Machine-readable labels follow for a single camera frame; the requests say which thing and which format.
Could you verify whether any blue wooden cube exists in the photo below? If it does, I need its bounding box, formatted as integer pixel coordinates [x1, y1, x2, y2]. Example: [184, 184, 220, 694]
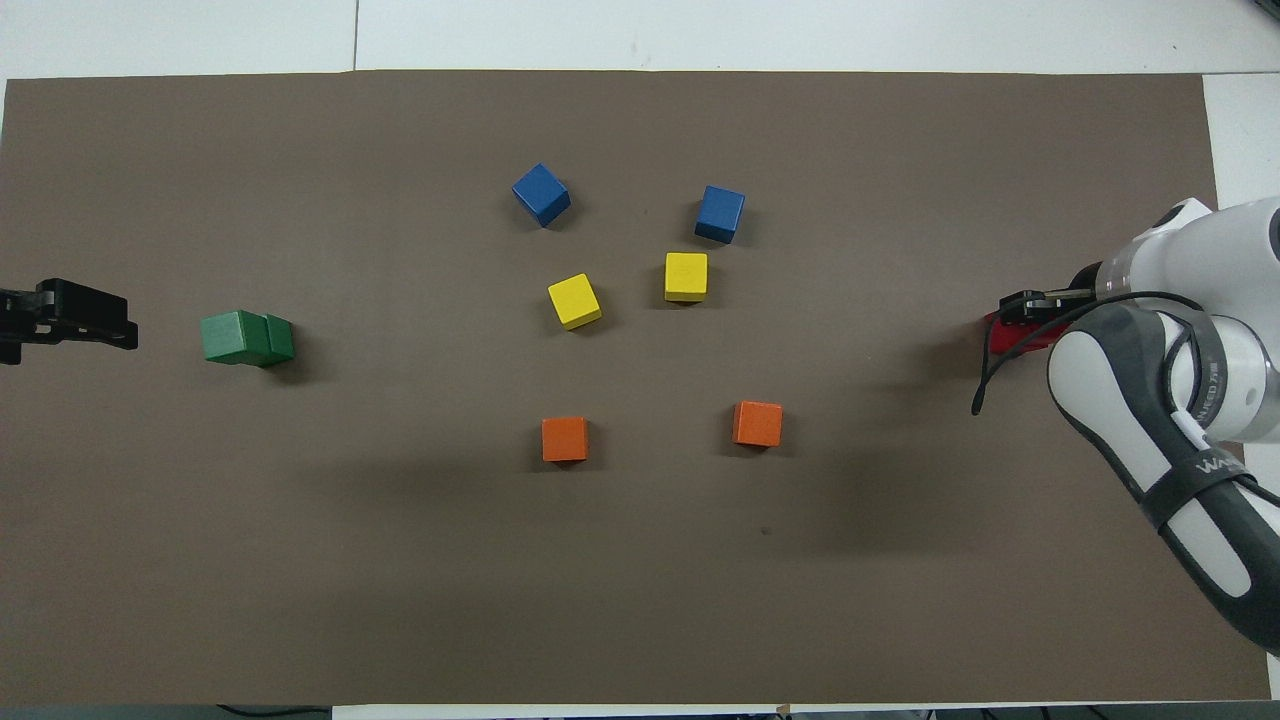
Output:
[512, 163, 572, 229]
[695, 185, 747, 245]

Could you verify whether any yellow wooden cube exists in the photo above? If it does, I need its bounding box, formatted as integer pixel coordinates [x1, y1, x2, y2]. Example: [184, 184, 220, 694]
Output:
[547, 273, 604, 332]
[664, 252, 709, 303]

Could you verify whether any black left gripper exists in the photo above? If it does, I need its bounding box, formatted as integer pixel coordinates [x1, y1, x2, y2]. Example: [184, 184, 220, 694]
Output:
[0, 278, 140, 366]

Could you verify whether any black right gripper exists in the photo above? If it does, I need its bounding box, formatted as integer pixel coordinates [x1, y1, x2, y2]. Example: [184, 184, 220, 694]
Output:
[1000, 285, 1101, 324]

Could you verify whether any green wooden cube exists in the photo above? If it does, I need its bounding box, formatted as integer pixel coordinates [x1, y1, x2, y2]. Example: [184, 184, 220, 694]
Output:
[262, 314, 297, 368]
[199, 310, 269, 365]

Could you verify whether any brown paper table mat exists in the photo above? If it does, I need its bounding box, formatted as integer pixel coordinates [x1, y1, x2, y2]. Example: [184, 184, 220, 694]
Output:
[0, 70, 1273, 706]

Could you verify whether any orange wooden cube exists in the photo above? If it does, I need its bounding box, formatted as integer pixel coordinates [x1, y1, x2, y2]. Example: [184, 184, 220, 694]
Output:
[732, 401, 784, 448]
[541, 416, 590, 463]

